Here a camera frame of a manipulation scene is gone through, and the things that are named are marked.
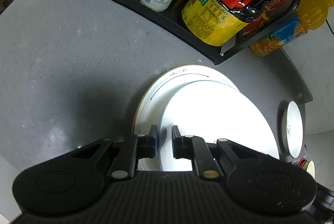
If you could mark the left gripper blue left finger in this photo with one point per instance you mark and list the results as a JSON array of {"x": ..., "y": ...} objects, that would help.
[{"x": 152, "y": 141}]

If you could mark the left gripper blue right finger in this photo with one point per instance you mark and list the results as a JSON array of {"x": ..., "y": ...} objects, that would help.
[{"x": 177, "y": 143}]

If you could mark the white round plate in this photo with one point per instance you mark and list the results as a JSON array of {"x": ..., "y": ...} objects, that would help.
[{"x": 158, "y": 94}]

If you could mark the white oval plate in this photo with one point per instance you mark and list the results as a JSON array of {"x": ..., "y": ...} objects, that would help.
[{"x": 213, "y": 110}]

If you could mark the white deep plate with logo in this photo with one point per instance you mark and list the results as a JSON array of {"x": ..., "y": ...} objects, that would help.
[{"x": 292, "y": 130}]

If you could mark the red and black bowl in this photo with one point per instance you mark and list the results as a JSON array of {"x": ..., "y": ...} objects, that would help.
[{"x": 301, "y": 162}]

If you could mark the cream bowl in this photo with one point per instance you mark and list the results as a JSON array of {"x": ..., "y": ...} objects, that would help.
[{"x": 309, "y": 167}]

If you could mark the black metal spice rack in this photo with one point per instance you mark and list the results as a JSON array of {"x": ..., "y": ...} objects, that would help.
[{"x": 169, "y": 21}]

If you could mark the red soda can upper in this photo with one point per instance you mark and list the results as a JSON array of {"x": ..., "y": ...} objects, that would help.
[{"x": 271, "y": 10}]

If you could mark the orange juice bottle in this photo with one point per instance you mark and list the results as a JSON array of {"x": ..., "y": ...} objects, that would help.
[{"x": 310, "y": 15}]

